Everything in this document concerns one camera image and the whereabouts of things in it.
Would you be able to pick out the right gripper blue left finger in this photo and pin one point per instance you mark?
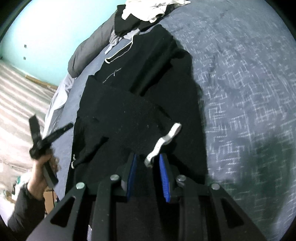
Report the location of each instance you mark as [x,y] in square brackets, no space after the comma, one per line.
[91,207]

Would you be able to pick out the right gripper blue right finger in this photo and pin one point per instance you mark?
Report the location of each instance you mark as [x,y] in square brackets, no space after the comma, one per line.
[206,212]

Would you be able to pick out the black sweater white trim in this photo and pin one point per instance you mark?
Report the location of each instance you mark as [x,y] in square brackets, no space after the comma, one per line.
[143,100]

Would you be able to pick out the person's left forearm black sleeve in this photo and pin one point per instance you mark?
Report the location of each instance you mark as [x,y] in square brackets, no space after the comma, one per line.
[28,213]

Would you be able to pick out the person's left hand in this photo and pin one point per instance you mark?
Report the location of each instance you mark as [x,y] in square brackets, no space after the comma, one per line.
[37,183]

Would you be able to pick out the light grey duvet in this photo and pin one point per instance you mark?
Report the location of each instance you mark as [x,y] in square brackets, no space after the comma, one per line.
[57,104]

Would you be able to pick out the beige striped curtain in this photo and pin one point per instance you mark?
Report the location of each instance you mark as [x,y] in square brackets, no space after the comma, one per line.
[20,99]

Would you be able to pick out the dark grey long pillow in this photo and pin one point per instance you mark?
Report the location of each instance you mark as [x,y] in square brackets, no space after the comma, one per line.
[91,47]

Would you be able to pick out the black garment in pile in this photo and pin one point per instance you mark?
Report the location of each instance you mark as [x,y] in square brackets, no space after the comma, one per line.
[122,27]

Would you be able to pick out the white garment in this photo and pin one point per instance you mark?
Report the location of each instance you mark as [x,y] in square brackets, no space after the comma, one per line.
[149,10]

